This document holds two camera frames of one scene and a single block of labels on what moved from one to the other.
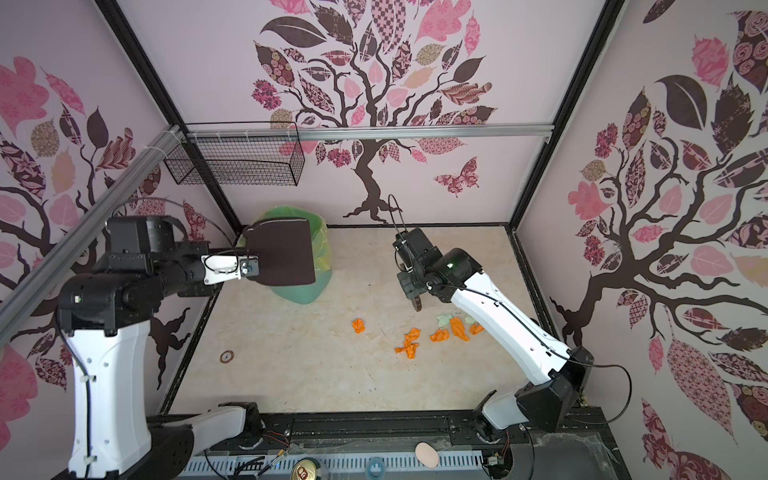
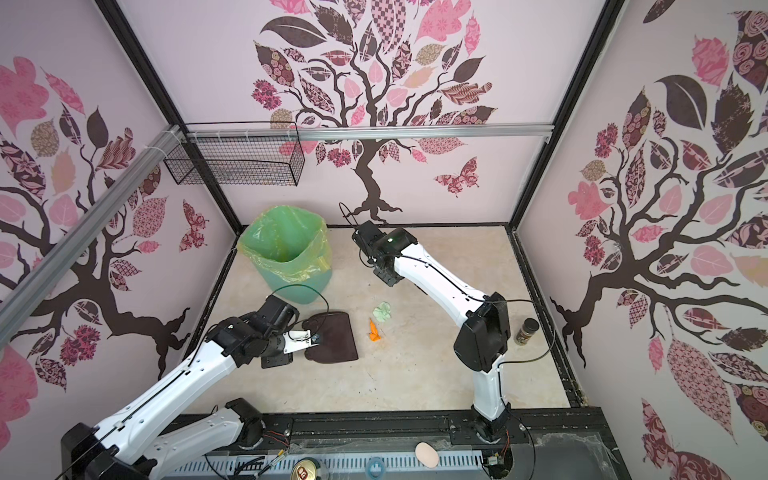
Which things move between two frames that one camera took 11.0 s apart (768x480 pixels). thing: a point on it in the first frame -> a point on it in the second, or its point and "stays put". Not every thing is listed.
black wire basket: [240, 153] stays put
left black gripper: [201, 291] -> [281, 360]
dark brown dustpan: [284, 250] -> [336, 336]
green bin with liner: [320, 246] stays put
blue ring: [375, 468] stays put
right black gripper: [405, 283] -> [388, 280]
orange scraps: [442, 335] -> [374, 332]
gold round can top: [304, 470] stays put
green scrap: [444, 319] -> [383, 313]
